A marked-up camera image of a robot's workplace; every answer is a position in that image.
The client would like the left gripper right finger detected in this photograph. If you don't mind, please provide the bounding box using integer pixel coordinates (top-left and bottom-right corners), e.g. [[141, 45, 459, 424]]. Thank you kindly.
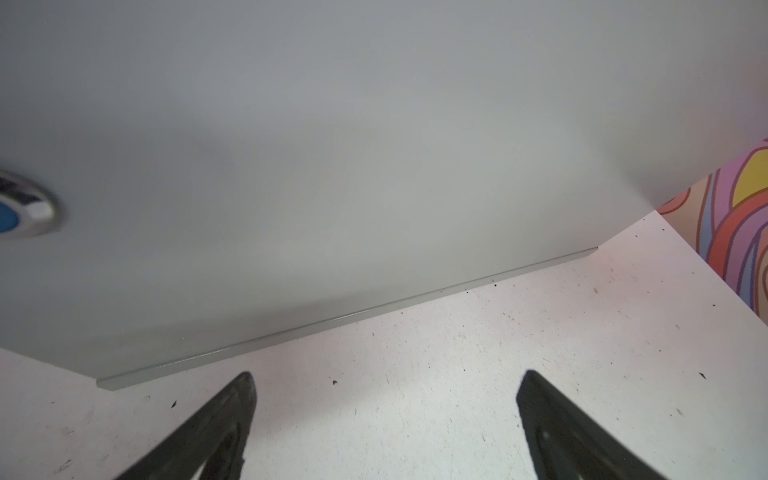
[[516, 370, 663, 480]]

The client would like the round cabinet lock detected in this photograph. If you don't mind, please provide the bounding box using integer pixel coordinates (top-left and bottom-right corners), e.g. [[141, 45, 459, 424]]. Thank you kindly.
[[1, 170, 64, 240]]

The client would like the grey metal cabinet box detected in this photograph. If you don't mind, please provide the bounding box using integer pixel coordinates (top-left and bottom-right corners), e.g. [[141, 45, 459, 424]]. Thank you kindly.
[[1, 1, 767, 383]]

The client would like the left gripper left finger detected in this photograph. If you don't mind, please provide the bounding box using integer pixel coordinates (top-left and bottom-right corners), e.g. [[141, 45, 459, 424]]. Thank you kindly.
[[119, 372, 257, 479]]

